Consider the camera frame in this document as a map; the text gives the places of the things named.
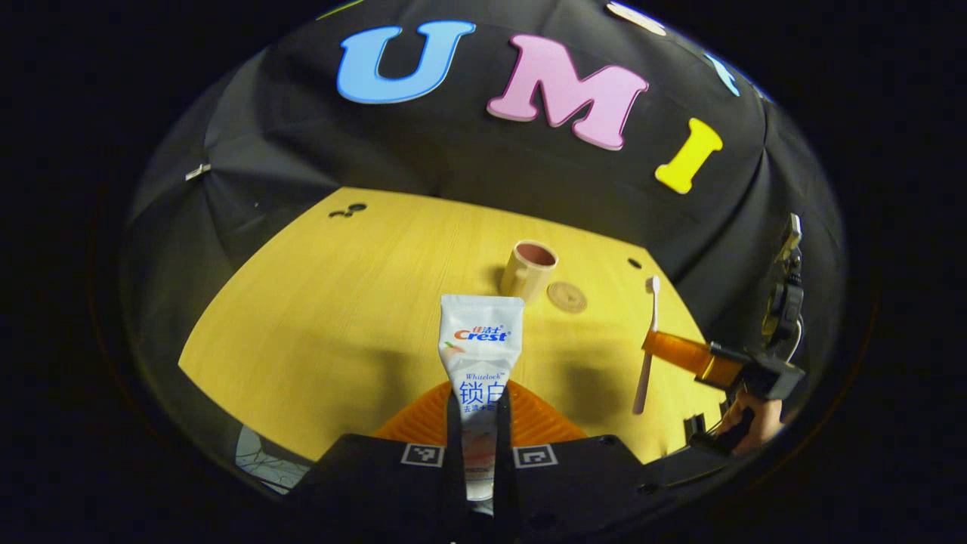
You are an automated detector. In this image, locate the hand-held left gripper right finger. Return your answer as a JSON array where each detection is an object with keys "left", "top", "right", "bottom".
[{"left": 493, "top": 380, "right": 681, "bottom": 544}]

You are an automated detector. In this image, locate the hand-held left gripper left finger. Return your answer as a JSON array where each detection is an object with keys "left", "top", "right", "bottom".
[{"left": 287, "top": 382, "right": 474, "bottom": 544}]

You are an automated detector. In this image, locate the pink toothbrush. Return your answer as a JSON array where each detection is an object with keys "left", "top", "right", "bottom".
[{"left": 633, "top": 276, "right": 662, "bottom": 415}]

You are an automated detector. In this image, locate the round brown coaster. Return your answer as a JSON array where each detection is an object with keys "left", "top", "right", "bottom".
[{"left": 547, "top": 282, "right": 589, "bottom": 314}]

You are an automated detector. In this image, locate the beige cup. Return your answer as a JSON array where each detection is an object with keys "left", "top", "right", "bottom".
[{"left": 500, "top": 240, "right": 560, "bottom": 304}]

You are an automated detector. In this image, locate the white toothpaste tube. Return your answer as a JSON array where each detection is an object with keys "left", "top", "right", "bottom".
[{"left": 438, "top": 295, "right": 526, "bottom": 503}]

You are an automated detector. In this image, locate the wooden desktop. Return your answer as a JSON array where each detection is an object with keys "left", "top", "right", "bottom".
[{"left": 178, "top": 187, "right": 730, "bottom": 463}]

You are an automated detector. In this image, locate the black backdrop cloth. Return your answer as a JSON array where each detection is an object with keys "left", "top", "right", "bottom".
[{"left": 121, "top": 0, "right": 847, "bottom": 484}]

